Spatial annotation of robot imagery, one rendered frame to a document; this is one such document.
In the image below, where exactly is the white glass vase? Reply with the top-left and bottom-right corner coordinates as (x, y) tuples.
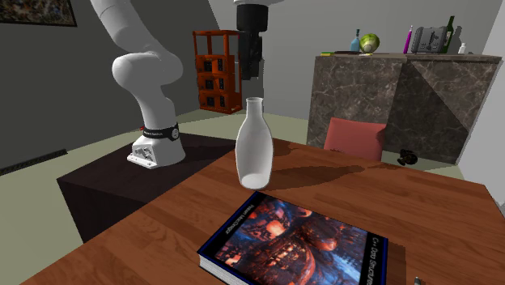
(235, 96), (275, 190)

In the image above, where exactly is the blue and orange book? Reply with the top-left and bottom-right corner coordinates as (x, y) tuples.
(197, 190), (390, 285)

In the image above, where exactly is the red chair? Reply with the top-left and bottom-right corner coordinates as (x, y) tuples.
(323, 117), (388, 163)

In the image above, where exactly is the orange shelf unit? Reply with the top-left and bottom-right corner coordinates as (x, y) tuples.
(192, 29), (244, 116)

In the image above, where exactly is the dark robot stand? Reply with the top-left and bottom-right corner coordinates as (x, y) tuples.
(56, 132), (238, 244)

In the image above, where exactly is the small black object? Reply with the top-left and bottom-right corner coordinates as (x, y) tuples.
(397, 148), (418, 167)

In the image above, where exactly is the dark wall picture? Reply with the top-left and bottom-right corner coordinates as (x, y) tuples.
(0, 0), (79, 28)

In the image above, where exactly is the dark marble counter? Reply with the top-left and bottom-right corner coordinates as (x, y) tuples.
(306, 15), (503, 166)

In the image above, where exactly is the brown wooden table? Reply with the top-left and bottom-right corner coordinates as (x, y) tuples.
(19, 137), (505, 285)

